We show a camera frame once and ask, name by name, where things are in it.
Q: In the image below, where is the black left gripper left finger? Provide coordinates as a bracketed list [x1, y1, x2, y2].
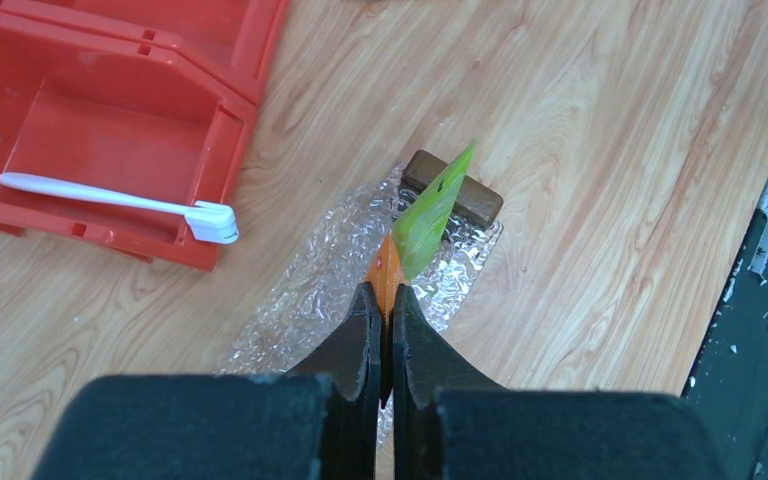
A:
[33, 283, 383, 479]

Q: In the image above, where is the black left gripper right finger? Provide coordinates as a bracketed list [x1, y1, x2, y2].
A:
[391, 285, 726, 479]

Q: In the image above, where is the orange toothpaste tube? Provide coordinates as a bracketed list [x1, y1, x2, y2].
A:
[364, 231, 406, 320]

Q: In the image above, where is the green toothpaste tube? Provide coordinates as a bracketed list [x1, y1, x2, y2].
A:
[391, 139, 476, 280]

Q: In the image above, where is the white toothbrush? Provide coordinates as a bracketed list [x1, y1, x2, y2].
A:
[0, 172, 240, 245]

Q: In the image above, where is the clear textured acrylic tray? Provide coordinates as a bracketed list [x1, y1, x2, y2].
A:
[218, 163, 504, 374]

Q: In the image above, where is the red three-compartment bin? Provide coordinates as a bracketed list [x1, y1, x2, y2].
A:
[0, 1, 290, 270]

